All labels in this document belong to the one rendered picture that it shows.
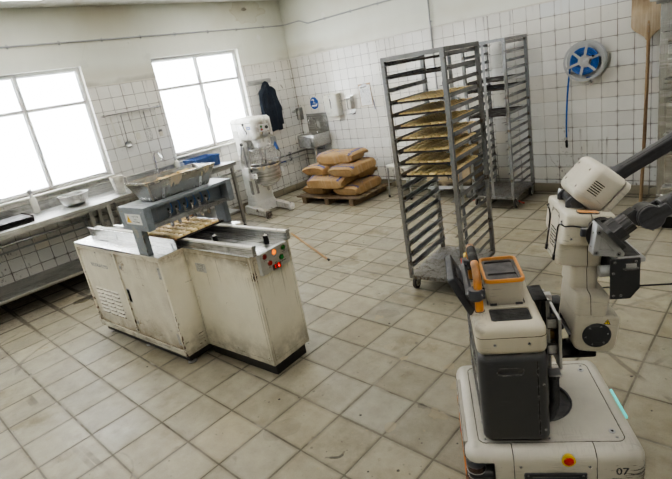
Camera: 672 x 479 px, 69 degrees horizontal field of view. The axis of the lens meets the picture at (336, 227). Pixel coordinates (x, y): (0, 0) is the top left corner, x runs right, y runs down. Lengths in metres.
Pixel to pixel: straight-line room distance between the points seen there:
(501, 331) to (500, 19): 4.87
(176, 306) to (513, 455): 2.30
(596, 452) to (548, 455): 0.17
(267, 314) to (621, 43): 4.45
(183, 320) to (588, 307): 2.54
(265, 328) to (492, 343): 1.61
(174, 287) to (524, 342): 2.34
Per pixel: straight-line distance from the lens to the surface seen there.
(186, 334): 3.63
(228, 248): 3.08
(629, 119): 6.01
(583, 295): 2.09
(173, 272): 3.48
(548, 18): 6.15
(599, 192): 1.96
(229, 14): 7.92
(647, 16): 5.84
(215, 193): 3.73
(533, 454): 2.22
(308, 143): 7.96
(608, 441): 2.30
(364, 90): 7.48
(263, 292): 3.05
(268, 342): 3.18
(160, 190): 3.45
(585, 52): 5.89
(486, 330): 1.91
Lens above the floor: 1.79
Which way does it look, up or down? 17 degrees down
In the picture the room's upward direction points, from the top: 10 degrees counter-clockwise
